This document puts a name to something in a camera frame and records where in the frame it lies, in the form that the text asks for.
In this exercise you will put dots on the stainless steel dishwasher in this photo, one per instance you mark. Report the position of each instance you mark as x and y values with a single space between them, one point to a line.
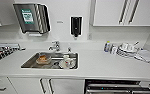
114 87

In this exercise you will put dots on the small chrome sink knob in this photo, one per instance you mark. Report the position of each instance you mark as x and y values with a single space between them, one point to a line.
69 49

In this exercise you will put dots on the white cup in sink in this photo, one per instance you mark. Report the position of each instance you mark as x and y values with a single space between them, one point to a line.
67 62

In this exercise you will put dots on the chrome sink faucet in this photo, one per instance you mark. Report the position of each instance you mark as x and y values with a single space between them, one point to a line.
54 45

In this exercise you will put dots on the dish soap bottle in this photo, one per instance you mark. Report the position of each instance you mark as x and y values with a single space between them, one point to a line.
107 46

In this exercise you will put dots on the orange bowl in sink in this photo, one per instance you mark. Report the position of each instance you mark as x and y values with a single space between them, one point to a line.
42 59

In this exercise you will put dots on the steel kitchen sink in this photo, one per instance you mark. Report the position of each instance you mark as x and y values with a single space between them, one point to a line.
31 61

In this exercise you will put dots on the white two-door sink cabinet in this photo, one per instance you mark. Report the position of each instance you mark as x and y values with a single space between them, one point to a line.
46 86

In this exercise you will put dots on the steel paper towel dispenser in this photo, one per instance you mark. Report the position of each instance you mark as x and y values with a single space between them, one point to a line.
31 18

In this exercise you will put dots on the white wall power outlet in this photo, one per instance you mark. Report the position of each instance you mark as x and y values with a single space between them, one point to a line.
89 36

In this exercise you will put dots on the black wall soap dispenser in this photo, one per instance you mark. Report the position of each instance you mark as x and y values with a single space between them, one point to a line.
75 26

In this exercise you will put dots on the white wall cabinet three doors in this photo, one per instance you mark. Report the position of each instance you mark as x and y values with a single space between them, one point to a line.
126 12

